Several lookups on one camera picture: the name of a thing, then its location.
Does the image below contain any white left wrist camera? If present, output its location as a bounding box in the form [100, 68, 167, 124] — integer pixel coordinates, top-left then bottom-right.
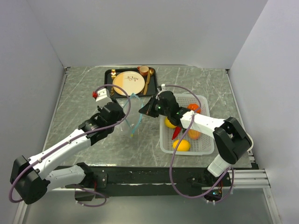
[92, 88, 111, 103]

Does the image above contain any red chili pepper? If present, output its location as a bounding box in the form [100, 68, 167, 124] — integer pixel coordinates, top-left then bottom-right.
[172, 126, 181, 140]

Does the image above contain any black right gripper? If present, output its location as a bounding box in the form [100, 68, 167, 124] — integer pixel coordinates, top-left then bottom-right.
[139, 96, 170, 118]

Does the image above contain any orange tangerine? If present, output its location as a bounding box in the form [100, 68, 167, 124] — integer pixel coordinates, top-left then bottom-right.
[187, 104, 201, 114]

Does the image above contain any yellow lemon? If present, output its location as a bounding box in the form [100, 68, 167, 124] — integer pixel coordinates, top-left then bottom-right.
[172, 139, 191, 152]

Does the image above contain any gold knife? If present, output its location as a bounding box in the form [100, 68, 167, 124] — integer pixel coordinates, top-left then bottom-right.
[143, 69, 150, 95]

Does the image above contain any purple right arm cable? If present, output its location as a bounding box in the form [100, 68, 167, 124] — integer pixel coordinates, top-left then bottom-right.
[163, 84, 234, 204]

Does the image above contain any clear zip top bag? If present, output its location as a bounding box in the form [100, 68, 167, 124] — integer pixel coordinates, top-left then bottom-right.
[117, 93, 144, 138]

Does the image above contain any aluminium frame rail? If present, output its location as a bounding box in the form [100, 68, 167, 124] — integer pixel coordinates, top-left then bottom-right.
[200, 154, 271, 189]

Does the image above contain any gold fork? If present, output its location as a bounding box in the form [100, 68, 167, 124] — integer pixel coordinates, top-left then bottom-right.
[110, 69, 116, 96]

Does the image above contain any cream and orange plate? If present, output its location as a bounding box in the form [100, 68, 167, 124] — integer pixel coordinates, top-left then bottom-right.
[113, 71, 145, 96]

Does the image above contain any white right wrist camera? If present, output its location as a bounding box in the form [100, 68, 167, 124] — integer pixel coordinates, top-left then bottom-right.
[157, 84, 166, 95]

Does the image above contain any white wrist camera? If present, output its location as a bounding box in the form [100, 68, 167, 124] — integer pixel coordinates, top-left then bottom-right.
[157, 84, 166, 95]
[92, 88, 111, 103]

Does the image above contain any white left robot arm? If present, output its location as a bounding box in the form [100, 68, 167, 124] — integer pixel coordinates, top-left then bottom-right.
[10, 102, 127, 204]

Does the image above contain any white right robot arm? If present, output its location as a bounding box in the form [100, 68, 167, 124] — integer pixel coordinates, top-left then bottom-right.
[139, 91, 253, 186]

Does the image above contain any orange ceramic cup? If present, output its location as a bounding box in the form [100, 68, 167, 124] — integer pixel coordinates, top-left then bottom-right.
[137, 65, 150, 76]

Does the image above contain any white plastic basket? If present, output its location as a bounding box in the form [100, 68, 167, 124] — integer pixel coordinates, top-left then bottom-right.
[160, 93, 214, 156]

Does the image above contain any gold spoon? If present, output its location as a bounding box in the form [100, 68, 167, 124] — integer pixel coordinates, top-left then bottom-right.
[148, 68, 155, 77]

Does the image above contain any peach fruit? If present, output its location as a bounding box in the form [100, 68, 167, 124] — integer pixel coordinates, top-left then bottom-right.
[187, 129, 201, 140]

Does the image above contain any yellow apple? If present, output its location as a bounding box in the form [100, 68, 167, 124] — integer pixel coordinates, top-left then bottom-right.
[164, 117, 177, 129]

